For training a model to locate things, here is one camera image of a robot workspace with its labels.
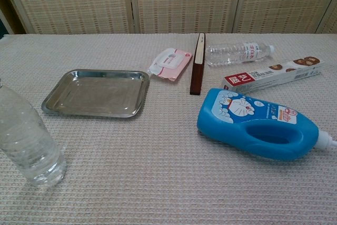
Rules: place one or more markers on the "transparent bottle with green cap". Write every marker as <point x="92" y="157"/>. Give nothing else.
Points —
<point x="29" y="140"/>

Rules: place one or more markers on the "blue pump detergent bottle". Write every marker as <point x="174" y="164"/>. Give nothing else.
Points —
<point x="223" y="125"/>

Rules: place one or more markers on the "stainless steel tray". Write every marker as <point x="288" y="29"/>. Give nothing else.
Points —
<point x="94" y="94"/>

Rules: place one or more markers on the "clear bottle with red label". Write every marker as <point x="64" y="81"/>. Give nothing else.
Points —
<point x="229" y="54"/>

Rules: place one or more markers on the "pink wet wipes pack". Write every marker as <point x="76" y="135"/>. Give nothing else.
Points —
<point x="169" y="64"/>

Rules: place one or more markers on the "dark red folded fan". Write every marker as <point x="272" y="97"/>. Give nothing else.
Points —
<point x="197" y="77"/>

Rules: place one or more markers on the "beige woven tablecloth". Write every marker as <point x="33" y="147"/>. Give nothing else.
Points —
<point x="147" y="172"/>

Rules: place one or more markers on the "bamboo folding screen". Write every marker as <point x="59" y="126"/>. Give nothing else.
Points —
<point x="179" y="1"/>

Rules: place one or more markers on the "white baking paper box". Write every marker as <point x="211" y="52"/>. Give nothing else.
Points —
<point x="273" y="76"/>

